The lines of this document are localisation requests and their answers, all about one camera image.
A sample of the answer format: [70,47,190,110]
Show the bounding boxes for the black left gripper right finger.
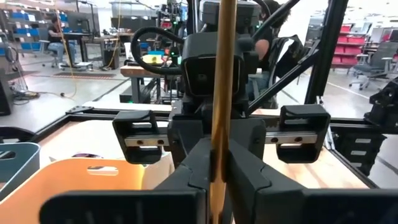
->
[222,146,398,224]

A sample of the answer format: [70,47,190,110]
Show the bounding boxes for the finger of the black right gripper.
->
[111,110,170,165]
[275,103,331,165]

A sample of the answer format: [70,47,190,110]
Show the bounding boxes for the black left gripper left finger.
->
[39,138,218,224]

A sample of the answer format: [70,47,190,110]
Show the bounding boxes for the gold metal spoon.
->
[208,0,239,224]

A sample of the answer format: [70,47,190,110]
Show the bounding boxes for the iridescent rainbow spoon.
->
[70,151,105,159]

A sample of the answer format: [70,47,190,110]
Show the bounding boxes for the yellow plastic bin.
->
[0,157,147,224]

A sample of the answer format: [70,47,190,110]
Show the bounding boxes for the wood-top work table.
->
[119,63,177,104]

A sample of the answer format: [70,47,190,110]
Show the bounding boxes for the yellow box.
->
[141,54,165,65]

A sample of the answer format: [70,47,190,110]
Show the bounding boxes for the black waste bin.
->
[103,48,121,70]

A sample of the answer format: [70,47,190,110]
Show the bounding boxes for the striped floor mat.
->
[52,71,118,80]

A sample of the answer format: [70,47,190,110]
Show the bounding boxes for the shelf with red bins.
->
[330,24,367,67]

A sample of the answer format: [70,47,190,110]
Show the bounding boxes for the grey office chair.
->
[347,41,398,91]

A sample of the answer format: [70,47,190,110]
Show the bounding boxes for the black desk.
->
[62,31,105,68]

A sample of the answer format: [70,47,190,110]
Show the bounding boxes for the teal plastic bin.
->
[0,142,41,202]

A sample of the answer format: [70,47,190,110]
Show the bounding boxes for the black table clamp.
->
[0,126,37,144]

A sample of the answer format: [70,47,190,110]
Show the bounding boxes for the black computer tower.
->
[0,68,12,116]

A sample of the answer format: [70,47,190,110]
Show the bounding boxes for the shelf with blue bins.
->
[9,11,68,53]

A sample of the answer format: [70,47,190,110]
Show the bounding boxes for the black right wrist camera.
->
[181,30,250,101]

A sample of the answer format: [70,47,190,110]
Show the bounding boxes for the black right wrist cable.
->
[129,26,187,76]

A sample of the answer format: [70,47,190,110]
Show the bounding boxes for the yellow hanging cable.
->
[53,0,123,98]

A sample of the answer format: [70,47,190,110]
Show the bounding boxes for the floor cable bundle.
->
[8,86,78,105]

